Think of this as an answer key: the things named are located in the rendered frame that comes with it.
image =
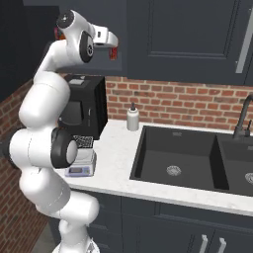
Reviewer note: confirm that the red and white container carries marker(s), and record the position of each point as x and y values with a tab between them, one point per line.
113	53

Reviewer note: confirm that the black tap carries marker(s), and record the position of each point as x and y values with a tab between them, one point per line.
242	115

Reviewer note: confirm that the white soap dispenser bottle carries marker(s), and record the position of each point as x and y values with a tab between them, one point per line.
133	119

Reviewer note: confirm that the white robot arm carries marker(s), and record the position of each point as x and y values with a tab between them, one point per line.
44	99

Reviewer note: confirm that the dark small drawer front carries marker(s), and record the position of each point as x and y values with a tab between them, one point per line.
138	206

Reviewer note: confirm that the dark panel under sink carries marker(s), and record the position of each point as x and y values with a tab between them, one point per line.
204	215

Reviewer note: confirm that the black microwave oven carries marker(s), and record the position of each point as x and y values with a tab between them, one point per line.
89	105

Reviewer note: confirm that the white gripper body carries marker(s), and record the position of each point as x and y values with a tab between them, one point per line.
112	39

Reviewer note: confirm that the black double sink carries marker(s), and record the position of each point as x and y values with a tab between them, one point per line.
184	158

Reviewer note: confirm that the dark open wall cabinet door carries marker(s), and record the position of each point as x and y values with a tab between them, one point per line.
19	42

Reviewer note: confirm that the dark closed wall cabinet door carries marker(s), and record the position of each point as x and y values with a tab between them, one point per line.
184	36

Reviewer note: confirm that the dark base cabinet door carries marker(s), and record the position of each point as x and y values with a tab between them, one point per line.
235	242
164	235

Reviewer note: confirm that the grey digital scale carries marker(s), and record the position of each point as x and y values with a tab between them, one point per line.
82	164

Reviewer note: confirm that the red and dark container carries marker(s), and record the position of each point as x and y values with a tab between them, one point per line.
57	33

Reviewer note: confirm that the dark open wall cabinet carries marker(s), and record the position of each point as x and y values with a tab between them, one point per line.
108	13

